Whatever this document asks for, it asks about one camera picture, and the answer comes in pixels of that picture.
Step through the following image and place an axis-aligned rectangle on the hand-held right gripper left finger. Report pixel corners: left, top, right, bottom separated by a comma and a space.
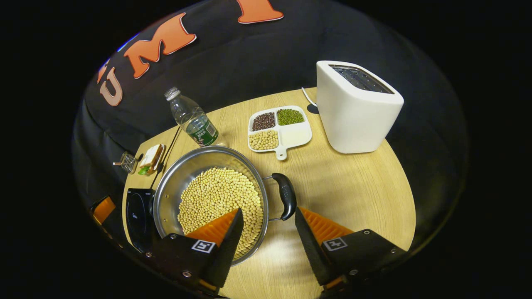
145, 208, 245, 295

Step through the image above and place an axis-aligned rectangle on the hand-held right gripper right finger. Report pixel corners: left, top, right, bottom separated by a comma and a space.
294, 206, 410, 297

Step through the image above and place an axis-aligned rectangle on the black induction cooktop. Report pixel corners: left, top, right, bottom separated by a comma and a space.
125, 188, 160, 254

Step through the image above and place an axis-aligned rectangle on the pile of yellow soybeans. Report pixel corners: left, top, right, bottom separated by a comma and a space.
177, 167, 264, 260

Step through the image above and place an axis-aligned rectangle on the steel pot with black handles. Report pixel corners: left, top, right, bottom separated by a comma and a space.
153, 145, 297, 266

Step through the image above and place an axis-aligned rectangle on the sandwich on white plate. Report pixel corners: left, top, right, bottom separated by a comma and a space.
138, 144, 166, 176

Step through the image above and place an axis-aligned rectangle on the white divided dish of beans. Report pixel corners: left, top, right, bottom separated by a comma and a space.
248, 105, 313, 161

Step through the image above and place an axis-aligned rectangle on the clear plastic water bottle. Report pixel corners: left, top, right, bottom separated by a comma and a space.
164, 86, 221, 147

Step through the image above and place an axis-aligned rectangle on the white toaster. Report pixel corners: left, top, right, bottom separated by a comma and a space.
316, 61, 404, 154

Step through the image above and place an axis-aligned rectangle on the black backdrop cloth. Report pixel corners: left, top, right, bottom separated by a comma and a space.
71, 0, 470, 258

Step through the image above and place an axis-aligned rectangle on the small metal wire rack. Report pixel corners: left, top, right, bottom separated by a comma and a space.
113, 151, 140, 174

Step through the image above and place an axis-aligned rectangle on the black power cable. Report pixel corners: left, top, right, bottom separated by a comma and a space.
150, 127, 182, 189

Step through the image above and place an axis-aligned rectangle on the white toaster cable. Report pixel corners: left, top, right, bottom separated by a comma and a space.
301, 87, 318, 108

